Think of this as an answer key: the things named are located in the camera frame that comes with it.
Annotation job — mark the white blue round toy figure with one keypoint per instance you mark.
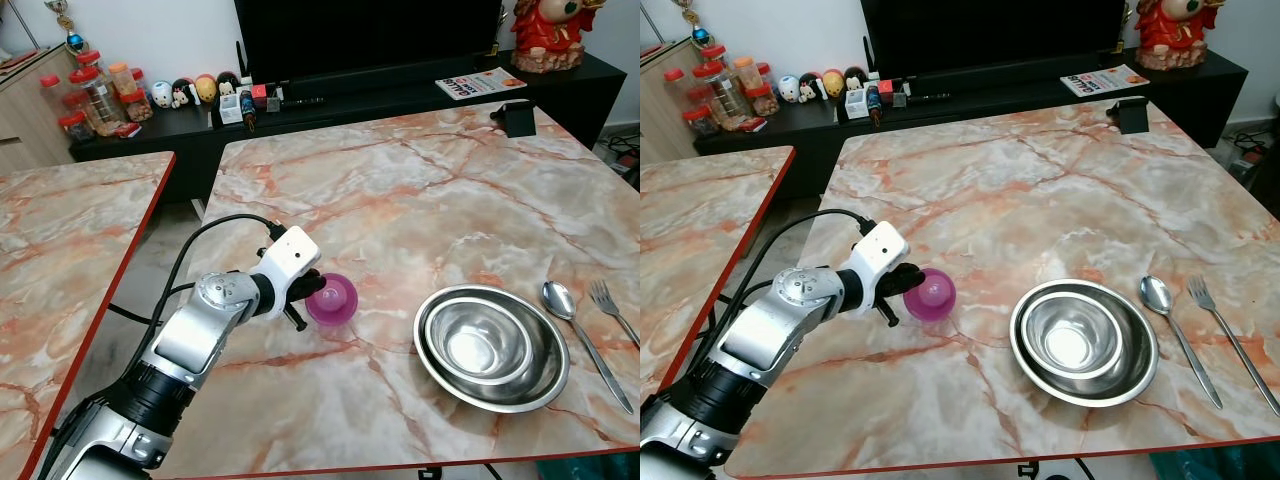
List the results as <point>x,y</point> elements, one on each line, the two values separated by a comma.
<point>788,90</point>
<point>161,95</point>

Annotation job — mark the light wooden cabinet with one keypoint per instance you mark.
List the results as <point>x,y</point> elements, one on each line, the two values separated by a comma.
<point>25,120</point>
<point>660,125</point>

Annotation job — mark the small white box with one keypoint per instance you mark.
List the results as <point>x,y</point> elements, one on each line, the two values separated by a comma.
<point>857,106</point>
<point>230,112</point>

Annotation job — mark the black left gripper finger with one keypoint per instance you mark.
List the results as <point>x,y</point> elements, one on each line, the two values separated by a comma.
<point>295,317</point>
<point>888,313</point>

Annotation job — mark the dark red round toy figure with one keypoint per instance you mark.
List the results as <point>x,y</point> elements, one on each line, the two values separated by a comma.
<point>182,92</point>
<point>809,88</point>

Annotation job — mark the black television console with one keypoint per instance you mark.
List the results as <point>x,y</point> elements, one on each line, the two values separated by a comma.
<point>400,105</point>
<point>1000,100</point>

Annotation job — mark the teal plastic bag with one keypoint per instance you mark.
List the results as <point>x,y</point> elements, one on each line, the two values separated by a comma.
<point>590,468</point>
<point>1215,465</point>

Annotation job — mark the steel spoon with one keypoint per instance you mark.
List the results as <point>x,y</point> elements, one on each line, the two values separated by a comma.
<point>1155,293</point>
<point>558,298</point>

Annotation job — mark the large steel bowl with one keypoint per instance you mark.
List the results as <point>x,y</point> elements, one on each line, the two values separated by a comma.
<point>545,385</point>
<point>1135,375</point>

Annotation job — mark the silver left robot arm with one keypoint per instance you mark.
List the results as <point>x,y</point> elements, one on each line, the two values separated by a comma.
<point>190,340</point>
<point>775,335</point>

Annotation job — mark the small black box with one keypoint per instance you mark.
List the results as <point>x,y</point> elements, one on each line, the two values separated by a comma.
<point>515,120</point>
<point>1132,116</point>

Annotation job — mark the yellow round toy figure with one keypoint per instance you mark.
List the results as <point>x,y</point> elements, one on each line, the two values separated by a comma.
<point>205,88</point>
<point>832,83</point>

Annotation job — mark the big red-lidded clear jar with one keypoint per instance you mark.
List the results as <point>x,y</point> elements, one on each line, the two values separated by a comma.
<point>98,100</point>
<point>722,95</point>

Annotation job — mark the purple plastic cup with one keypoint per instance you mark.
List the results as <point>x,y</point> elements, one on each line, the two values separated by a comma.
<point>336,300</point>
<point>933,296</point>

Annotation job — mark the small steel bowl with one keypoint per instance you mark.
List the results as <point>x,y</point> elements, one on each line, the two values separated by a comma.
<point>1072,338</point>
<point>480,345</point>

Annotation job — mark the small trophy blue ball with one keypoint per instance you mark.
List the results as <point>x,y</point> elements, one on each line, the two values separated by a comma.
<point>695,35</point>
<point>72,40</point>

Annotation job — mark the slim black remote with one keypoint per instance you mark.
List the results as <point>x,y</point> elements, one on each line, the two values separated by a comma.
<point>302,101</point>
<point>928,97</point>

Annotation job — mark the marble-pattern folding table red edge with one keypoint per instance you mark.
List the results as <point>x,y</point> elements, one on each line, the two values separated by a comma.
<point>420,200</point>
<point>1040,190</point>
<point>60,260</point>
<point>700,220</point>

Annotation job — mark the black round toy figure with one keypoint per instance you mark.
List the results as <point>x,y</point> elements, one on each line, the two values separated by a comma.
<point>855,79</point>
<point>227,84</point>

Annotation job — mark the small red-lidded plastic jar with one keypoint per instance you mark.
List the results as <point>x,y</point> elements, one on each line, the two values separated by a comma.
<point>766,95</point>
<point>88,58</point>
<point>712,52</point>
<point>140,100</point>
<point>52,95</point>
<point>72,126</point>
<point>698,121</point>
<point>676,90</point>

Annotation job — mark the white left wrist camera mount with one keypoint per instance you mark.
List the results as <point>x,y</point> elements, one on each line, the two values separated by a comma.
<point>880,250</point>
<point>290,255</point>

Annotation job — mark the white orange magazine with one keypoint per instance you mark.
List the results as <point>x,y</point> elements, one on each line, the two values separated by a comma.
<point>1105,80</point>
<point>480,83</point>

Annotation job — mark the red gold figurine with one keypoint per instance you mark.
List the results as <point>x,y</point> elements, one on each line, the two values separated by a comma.
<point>1172,32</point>
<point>548,35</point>

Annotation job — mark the black television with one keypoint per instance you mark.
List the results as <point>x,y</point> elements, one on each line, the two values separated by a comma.
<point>370,35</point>
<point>990,32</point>

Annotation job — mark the steel fork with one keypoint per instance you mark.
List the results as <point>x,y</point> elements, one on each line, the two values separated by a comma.
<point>1203,293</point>
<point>602,296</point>

